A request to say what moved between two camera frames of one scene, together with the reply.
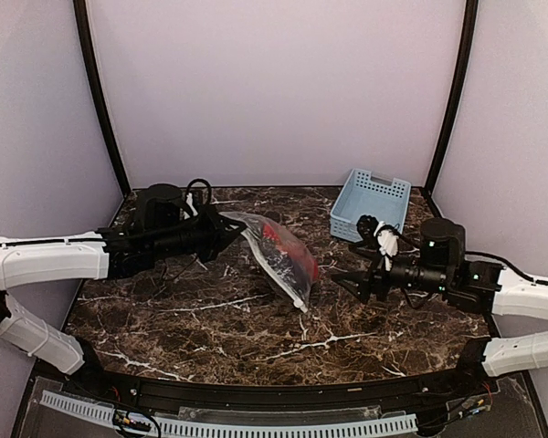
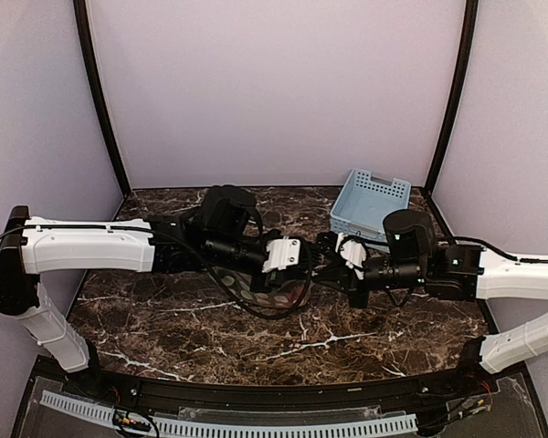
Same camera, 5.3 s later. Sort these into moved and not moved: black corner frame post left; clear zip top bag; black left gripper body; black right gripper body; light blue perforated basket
Moved: black left gripper body; clear zip top bag; black right gripper body
Not moved: light blue perforated basket; black corner frame post left
